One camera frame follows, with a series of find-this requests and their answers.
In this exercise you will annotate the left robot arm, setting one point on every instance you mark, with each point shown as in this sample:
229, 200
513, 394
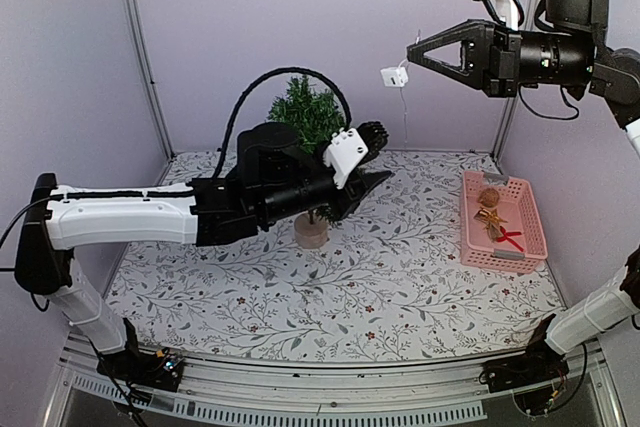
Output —
273, 179

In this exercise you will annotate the red ribbon bow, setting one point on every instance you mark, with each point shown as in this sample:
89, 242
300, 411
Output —
509, 237

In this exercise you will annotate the white battery box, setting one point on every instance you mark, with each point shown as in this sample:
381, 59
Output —
395, 77

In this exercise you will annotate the gold star tree topper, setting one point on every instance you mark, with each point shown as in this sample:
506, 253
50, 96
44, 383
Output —
490, 217

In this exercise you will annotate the small green christmas tree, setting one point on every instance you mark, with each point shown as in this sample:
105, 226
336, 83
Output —
315, 116

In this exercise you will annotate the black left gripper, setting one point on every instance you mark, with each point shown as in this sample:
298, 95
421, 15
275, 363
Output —
358, 188

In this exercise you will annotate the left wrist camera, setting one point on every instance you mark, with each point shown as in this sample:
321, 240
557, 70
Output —
348, 148

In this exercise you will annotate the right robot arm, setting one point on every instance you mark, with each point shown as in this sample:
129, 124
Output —
568, 49

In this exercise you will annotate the gold bell ornament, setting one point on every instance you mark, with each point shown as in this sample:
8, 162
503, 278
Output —
493, 233

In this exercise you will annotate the floral patterned table mat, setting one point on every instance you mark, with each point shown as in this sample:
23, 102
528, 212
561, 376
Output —
388, 285

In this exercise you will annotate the front aluminium rail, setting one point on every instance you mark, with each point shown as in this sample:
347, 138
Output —
226, 391

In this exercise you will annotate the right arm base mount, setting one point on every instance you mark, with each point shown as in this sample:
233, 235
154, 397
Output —
538, 363

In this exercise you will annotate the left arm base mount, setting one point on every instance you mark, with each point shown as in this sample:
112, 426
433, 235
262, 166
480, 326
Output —
162, 370

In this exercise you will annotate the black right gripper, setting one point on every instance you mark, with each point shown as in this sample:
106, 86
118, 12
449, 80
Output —
501, 57

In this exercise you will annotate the pink plastic basket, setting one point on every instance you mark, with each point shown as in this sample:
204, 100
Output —
518, 207

